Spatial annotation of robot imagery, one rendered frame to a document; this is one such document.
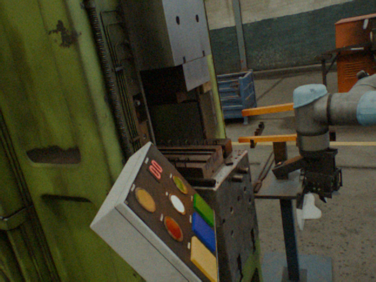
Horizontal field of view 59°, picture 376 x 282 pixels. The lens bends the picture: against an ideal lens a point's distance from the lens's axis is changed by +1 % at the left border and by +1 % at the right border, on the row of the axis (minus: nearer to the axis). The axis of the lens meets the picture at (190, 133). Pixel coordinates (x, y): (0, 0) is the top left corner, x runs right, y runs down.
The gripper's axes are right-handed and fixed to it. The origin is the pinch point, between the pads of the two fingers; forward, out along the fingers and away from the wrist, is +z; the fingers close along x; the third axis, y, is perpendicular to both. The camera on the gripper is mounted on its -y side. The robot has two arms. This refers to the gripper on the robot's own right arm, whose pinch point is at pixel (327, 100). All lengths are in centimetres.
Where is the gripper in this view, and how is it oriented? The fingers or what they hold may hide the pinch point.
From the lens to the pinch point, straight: 132.4
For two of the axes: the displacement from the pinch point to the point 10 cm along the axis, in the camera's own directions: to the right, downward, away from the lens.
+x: 4.4, -3.5, 8.2
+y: 2.2, 9.3, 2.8
